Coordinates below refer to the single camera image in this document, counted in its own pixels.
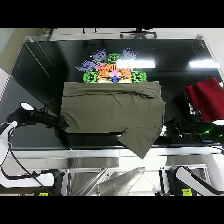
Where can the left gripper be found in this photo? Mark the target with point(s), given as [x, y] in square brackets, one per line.
[57, 122]

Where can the olive green shirt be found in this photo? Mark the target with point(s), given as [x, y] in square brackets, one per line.
[113, 106]

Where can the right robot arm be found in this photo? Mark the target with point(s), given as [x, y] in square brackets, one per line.
[196, 128]

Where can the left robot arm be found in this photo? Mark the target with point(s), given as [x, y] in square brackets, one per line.
[26, 116]

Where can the red garment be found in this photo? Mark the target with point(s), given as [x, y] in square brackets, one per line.
[206, 98]

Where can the silver frame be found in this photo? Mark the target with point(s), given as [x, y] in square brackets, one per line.
[100, 163]

